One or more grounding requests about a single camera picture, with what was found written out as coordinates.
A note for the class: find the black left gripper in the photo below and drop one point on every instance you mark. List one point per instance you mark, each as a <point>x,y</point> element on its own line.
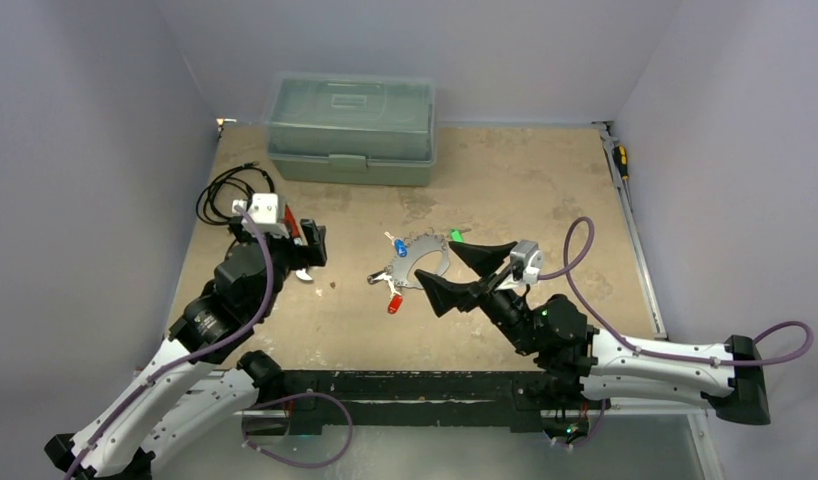
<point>312,253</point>

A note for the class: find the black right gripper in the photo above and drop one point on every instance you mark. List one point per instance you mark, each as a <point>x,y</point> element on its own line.
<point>486,282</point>

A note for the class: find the key with red tag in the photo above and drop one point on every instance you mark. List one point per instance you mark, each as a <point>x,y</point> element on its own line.
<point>394,304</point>

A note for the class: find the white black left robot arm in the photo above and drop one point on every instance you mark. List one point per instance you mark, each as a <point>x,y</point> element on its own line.
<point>154,417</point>

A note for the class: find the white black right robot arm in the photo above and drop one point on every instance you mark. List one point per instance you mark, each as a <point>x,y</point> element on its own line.
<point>595,363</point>

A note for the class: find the key with green tag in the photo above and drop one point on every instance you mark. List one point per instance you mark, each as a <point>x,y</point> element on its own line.
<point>457,235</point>

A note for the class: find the key with blue tag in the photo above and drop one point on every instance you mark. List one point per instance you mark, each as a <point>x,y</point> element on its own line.
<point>398,244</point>

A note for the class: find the key with black head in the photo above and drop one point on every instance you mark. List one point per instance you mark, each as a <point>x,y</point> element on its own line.
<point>377,277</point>

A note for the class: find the green plastic toolbox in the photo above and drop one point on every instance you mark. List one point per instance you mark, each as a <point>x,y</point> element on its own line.
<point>352,129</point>

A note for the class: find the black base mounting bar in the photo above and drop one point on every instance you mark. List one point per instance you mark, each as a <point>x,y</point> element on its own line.
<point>520,401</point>

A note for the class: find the yellow black screwdriver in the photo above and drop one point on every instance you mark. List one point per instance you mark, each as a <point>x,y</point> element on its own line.
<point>621,161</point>

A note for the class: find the red handled adjustable wrench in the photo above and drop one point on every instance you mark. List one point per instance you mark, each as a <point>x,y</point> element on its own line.
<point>292,225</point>

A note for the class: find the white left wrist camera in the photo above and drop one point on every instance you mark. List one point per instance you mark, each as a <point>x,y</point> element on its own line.
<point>264,211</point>

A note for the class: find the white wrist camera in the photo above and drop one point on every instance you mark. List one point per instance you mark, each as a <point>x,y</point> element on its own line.
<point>525,262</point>
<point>264,211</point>

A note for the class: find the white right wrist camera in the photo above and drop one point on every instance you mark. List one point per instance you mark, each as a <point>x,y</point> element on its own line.
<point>525,262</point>

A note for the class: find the aluminium frame rail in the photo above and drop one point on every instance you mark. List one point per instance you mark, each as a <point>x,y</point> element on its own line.
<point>703,446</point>

